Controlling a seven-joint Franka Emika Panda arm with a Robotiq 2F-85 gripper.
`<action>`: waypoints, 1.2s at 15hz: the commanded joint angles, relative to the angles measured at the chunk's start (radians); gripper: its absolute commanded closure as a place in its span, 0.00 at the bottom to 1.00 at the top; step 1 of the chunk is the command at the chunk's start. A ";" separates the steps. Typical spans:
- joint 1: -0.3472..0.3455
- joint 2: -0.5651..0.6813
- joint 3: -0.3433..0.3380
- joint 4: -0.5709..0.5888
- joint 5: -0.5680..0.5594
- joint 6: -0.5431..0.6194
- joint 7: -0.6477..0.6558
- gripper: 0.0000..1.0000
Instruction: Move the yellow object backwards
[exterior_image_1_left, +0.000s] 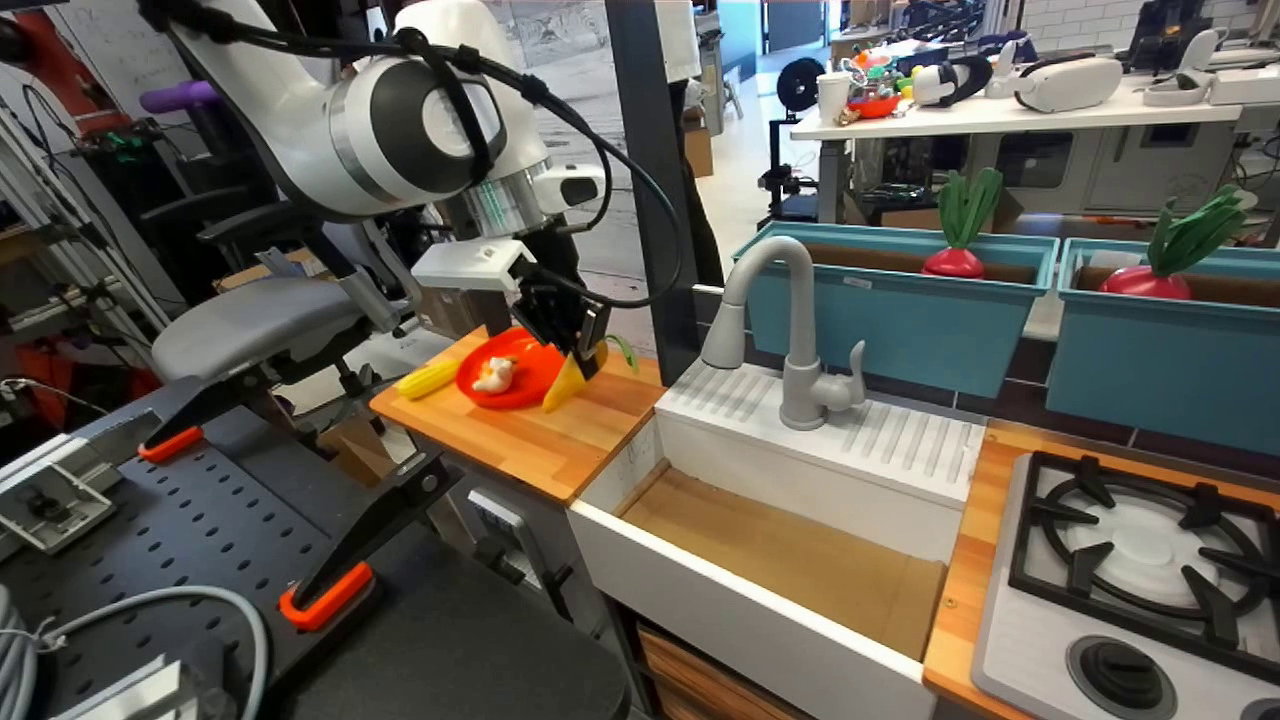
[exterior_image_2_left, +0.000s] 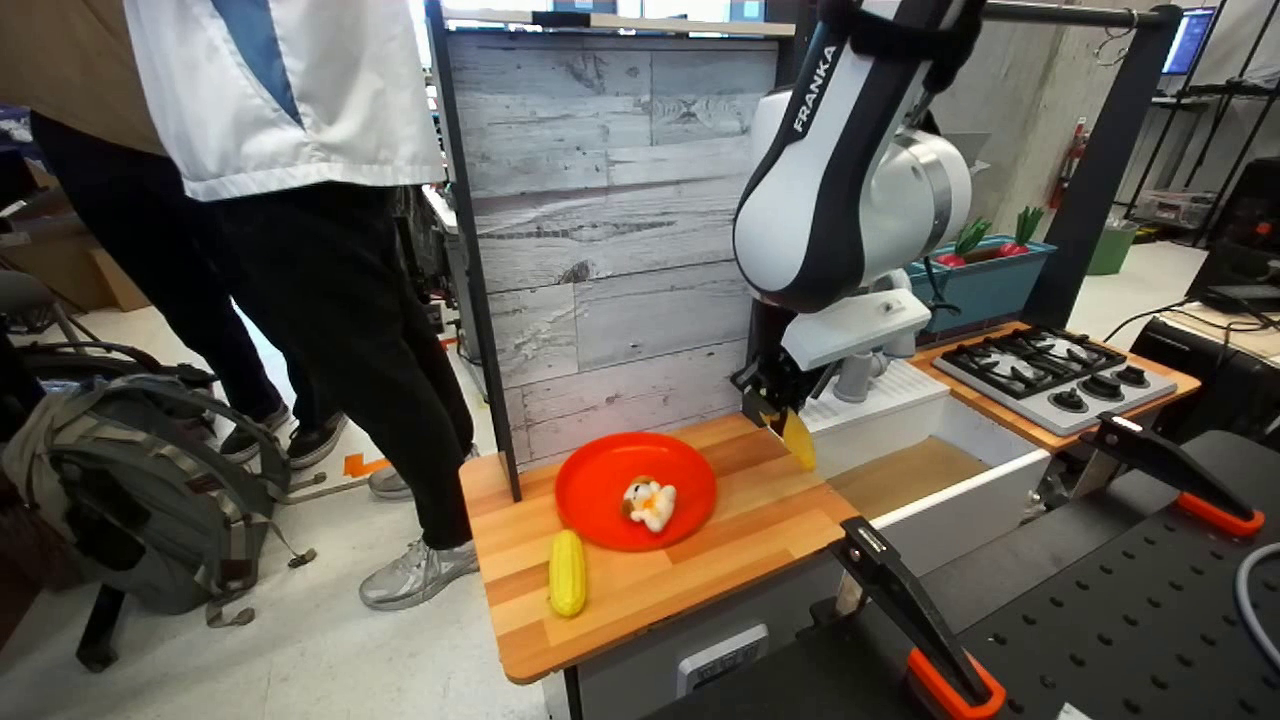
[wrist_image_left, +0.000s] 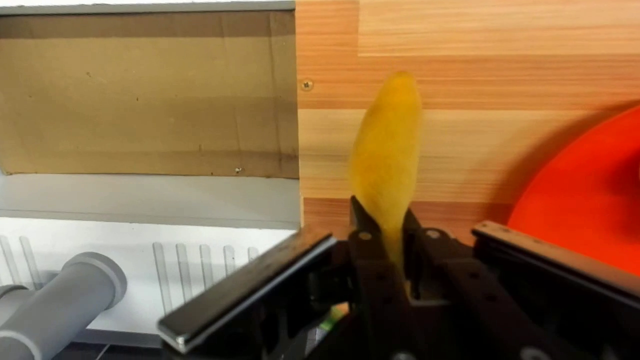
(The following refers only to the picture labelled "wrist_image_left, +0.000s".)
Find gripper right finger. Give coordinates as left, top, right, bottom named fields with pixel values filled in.
left=402, top=207, right=640, bottom=360

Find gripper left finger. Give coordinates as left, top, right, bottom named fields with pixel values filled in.
left=157, top=196, right=417, bottom=360

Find yellow banana-shaped object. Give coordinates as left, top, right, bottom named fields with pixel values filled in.
left=348, top=70, right=424, bottom=281

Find orange plate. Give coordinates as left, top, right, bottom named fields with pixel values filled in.
left=507, top=105, right=640, bottom=277

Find white ribbed plastic panel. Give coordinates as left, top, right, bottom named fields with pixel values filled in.
left=0, top=217, right=300, bottom=349

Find brown cardboard panel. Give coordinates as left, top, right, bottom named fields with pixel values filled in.
left=0, top=10, right=300, bottom=179

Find grey plastic pipe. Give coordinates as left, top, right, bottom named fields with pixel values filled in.
left=0, top=252, right=128, bottom=360

